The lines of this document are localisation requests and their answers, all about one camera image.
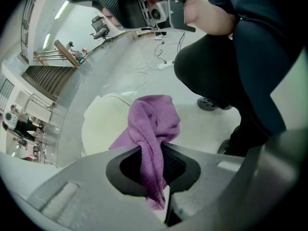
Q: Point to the black armrest office chair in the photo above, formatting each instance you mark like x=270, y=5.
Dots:
x=99, y=28

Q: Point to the wooden stair post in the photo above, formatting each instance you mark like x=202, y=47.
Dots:
x=66, y=53

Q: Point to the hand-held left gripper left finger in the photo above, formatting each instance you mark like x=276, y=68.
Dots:
x=84, y=196

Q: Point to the cream lidded bin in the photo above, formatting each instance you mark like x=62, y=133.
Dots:
x=106, y=126

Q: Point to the white power strip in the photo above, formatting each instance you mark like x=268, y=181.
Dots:
x=166, y=64

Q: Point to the metal stair railing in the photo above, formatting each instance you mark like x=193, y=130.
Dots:
x=49, y=54

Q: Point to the person's right shoe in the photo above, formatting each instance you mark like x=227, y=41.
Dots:
x=209, y=105

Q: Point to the person's right forearm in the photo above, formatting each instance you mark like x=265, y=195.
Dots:
x=209, y=18

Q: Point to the person's right hand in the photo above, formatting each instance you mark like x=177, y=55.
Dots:
x=111, y=18

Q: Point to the person's black trousers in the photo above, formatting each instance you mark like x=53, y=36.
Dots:
x=207, y=71

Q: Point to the ceiling light strip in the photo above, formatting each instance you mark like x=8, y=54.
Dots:
x=47, y=41
x=61, y=9

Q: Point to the person's left shoe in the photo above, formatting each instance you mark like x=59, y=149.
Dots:
x=231, y=143

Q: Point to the purple cloth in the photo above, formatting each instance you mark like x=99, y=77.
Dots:
x=149, y=124

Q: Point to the dark staircase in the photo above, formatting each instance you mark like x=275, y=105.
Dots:
x=48, y=80

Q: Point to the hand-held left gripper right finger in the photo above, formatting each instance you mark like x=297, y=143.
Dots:
x=216, y=191

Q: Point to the person's shoe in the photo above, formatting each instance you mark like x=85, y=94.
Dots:
x=209, y=105
x=231, y=143

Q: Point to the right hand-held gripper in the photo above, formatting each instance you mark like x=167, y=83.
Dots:
x=175, y=16

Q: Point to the person's dark blue shirt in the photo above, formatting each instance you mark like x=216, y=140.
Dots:
x=264, y=20

